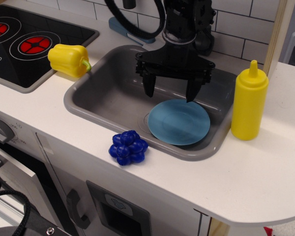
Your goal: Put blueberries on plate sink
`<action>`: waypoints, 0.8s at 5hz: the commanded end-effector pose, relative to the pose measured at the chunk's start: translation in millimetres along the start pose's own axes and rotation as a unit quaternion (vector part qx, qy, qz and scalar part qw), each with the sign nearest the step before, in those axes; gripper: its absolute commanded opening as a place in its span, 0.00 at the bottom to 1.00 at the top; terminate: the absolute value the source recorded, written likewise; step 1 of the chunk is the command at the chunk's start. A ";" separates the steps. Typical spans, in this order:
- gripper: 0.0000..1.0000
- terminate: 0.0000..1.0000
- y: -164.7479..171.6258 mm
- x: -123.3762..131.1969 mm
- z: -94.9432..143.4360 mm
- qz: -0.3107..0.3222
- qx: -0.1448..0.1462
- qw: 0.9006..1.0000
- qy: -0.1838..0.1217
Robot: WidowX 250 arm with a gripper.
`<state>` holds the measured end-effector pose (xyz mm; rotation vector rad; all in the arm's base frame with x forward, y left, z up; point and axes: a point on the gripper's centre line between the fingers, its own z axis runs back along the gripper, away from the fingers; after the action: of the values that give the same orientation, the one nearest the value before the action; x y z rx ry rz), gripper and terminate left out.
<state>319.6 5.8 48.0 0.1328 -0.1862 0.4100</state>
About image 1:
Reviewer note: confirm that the grey dishwasher panel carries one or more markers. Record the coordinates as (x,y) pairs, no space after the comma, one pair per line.
(118,214)

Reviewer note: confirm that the grey oven knob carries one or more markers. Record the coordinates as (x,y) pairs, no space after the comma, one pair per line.
(6,133)

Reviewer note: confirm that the blue flat toy piece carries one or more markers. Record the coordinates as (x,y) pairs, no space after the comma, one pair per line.
(116,26)

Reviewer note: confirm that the grey toy sink basin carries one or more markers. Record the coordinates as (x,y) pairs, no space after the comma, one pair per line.
(112,95)

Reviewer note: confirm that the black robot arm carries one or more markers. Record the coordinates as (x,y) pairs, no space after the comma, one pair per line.
(179,26)

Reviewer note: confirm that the yellow toy bell pepper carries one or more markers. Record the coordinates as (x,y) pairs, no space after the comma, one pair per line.
(72,60)

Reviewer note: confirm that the yellow squeeze bottle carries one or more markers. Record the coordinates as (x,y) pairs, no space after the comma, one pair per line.
(249,101)

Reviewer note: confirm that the black toy stovetop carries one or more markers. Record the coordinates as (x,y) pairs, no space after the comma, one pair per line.
(25,39)

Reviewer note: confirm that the blue toy blueberries cluster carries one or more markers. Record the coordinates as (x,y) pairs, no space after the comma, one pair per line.
(128,148)

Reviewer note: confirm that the light wooden side post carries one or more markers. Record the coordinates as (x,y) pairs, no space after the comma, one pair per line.
(282,20)

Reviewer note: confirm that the white oven door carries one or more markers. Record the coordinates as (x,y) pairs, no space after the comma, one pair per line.
(18,177)

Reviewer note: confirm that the black metal foreground base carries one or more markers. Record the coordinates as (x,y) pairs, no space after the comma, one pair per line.
(32,224)

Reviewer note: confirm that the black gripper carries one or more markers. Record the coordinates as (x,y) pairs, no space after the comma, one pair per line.
(177,62)

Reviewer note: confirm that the light blue plate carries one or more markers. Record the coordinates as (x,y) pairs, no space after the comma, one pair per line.
(178,122)

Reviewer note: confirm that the black toy faucet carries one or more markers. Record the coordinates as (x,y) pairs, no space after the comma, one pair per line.
(206,39)

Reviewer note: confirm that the grey cabinet door handle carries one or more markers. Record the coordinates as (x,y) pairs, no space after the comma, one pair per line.
(72,200)

